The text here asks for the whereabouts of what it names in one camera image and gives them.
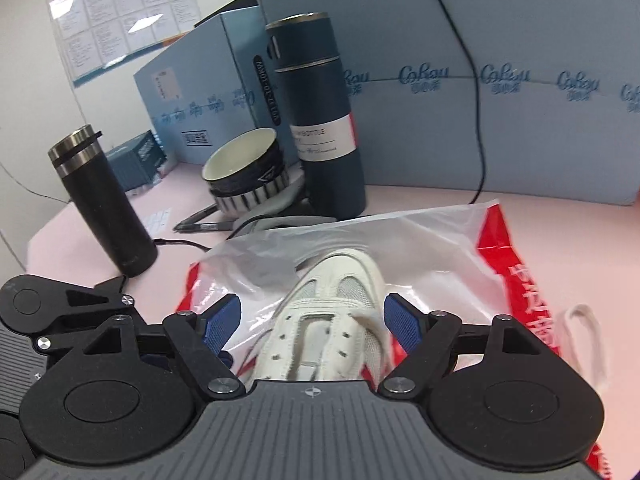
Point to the light blue box with label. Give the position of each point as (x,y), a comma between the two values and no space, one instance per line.
(200,110)

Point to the black pen with white label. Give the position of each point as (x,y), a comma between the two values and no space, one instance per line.
(210,226)

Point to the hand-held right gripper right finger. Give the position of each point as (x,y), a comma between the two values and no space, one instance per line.
(402,325)

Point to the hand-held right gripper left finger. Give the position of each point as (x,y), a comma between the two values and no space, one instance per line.
(222,325)

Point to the dark blue vacuum bottle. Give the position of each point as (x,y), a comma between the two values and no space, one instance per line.
(330,185)

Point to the red and white plastic bag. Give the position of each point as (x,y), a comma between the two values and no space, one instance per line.
(440,260)

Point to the dark blue ceramic bowl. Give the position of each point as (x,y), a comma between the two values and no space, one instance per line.
(260,170)

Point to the black marker pen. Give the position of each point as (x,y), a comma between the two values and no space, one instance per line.
(200,214)

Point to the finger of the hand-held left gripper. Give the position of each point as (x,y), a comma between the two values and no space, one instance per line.
(100,310)

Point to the large light blue cardboard box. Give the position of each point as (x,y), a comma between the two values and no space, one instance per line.
(500,135)

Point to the wall poster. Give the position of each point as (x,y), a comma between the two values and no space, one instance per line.
(125,15)

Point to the striped ceramic bowl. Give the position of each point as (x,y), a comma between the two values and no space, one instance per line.
(240,205)

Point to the small teal box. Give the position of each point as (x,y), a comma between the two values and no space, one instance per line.
(135,160)

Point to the white paper slip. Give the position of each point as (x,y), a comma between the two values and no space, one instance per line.
(159,220)

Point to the black thermos bottle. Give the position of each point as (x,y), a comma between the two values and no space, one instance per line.
(110,220)

